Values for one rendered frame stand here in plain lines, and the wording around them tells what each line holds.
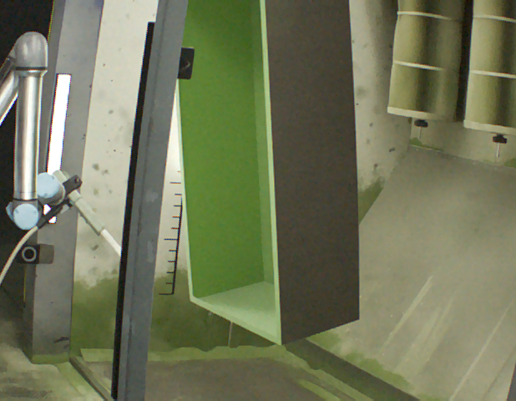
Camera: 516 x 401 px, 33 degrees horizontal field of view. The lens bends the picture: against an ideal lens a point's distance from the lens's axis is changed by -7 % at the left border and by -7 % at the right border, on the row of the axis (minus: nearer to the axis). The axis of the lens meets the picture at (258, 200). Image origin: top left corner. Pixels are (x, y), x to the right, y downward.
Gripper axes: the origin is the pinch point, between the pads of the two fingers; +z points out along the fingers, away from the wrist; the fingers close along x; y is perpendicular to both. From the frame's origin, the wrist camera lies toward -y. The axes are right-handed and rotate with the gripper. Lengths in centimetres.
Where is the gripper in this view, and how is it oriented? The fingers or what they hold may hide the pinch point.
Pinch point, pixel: (68, 200)
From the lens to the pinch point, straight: 356.4
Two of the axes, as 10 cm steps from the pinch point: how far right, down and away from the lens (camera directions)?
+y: -7.5, 6.5, -1.4
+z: -0.2, 2.0, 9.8
